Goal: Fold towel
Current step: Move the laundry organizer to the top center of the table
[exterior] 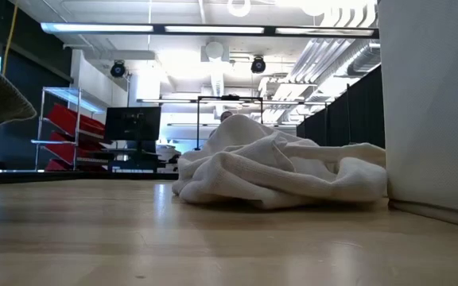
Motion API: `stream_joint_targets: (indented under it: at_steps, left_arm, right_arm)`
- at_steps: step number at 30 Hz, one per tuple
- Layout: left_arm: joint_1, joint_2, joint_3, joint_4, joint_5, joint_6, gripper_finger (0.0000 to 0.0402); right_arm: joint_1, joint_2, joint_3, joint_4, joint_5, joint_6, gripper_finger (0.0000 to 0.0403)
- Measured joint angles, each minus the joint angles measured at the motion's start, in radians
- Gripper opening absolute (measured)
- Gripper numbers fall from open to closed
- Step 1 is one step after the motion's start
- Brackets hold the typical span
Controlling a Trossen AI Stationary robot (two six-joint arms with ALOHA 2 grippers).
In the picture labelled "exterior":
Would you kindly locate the white towel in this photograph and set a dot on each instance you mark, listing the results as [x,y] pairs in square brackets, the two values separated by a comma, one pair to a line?
[272,175]

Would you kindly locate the person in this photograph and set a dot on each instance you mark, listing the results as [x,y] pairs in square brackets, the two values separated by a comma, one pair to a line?
[226,117]

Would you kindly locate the black round ceiling speaker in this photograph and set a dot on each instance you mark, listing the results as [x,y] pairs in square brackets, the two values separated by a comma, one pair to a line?
[117,70]
[258,65]

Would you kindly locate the black monitor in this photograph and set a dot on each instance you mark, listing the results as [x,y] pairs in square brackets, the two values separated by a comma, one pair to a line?
[132,123]

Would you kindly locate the long overhead light bar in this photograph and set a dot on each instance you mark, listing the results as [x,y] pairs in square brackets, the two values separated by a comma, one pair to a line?
[213,29]

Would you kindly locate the black curtain partition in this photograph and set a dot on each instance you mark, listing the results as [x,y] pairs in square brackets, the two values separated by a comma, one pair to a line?
[356,115]

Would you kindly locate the red bin shelf rack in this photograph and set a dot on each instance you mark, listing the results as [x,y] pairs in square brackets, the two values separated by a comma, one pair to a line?
[68,121]

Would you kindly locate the beige fabric storage box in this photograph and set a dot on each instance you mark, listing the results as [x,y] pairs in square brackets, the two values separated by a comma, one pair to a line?
[431,119]

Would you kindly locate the black aluminium table frame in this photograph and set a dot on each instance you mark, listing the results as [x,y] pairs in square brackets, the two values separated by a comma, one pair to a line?
[74,177]

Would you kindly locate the silver ventilation duct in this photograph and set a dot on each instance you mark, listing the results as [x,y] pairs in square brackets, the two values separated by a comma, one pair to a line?
[366,59]

